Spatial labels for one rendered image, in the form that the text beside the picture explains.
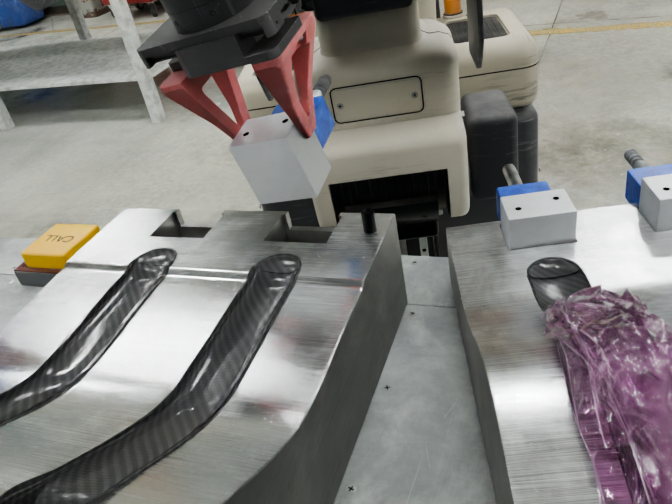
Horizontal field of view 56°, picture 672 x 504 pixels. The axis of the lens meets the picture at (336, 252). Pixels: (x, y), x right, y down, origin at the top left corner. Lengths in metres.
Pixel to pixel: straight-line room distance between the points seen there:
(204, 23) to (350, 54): 0.47
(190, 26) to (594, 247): 0.32
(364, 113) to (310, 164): 0.42
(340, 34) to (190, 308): 0.50
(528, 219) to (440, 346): 0.12
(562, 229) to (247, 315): 0.24
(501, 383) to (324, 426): 0.11
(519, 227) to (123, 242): 0.32
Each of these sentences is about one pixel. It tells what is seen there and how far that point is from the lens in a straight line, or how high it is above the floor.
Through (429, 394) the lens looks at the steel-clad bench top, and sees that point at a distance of 0.47.
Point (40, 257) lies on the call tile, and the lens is 0.72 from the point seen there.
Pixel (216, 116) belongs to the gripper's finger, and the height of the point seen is 0.99.
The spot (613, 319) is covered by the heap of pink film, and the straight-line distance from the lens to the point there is 0.35.
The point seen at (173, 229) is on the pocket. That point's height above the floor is 0.88.
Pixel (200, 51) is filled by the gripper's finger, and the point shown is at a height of 1.05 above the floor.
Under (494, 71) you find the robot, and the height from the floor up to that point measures 0.77.
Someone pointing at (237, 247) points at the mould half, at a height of 0.89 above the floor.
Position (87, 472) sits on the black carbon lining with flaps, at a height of 0.91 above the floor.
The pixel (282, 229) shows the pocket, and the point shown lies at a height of 0.88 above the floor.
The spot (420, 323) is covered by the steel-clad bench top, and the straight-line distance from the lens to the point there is 0.52.
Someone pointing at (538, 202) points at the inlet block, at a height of 0.88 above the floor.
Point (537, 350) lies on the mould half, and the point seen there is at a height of 0.89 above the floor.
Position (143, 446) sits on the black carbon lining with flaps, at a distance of 0.36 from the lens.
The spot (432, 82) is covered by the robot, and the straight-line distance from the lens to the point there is 0.85.
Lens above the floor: 1.14
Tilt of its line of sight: 33 degrees down
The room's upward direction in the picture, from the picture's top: 12 degrees counter-clockwise
